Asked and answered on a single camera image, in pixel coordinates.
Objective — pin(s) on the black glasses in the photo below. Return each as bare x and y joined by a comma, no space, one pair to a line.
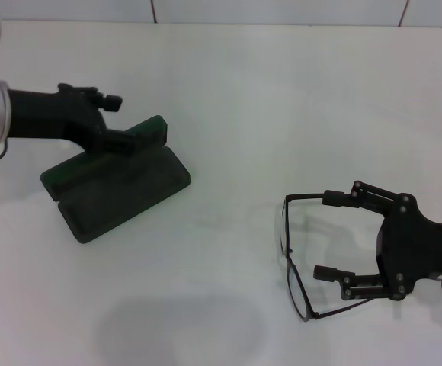
304,197

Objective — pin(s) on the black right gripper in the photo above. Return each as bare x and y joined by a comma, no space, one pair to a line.
415,248

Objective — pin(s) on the green glasses case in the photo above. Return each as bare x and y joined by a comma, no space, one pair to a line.
129,190

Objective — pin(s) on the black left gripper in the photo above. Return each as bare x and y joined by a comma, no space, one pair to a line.
45,114

